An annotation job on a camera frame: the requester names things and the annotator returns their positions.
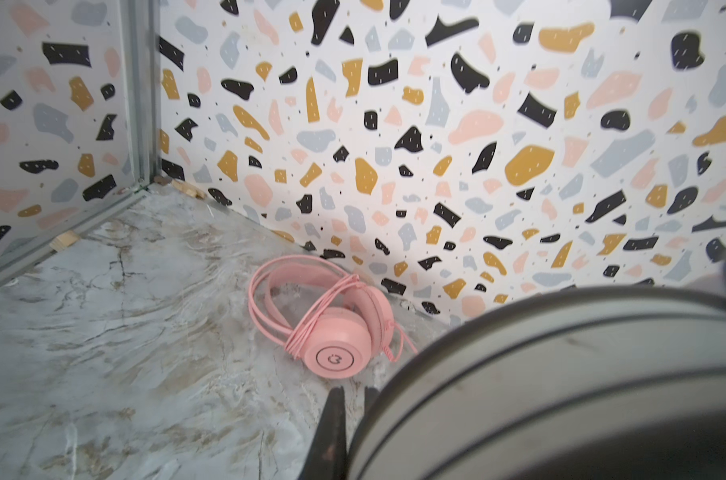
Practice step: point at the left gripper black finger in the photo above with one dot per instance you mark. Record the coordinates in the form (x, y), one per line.
(327, 456)

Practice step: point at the left corner aluminium post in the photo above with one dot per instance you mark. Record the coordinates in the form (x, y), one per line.
(140, 22)

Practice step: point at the white black headphones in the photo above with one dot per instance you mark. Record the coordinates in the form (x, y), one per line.
(615, 382)

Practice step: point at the pink headphones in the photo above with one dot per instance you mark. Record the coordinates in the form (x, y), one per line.
(347, 326)

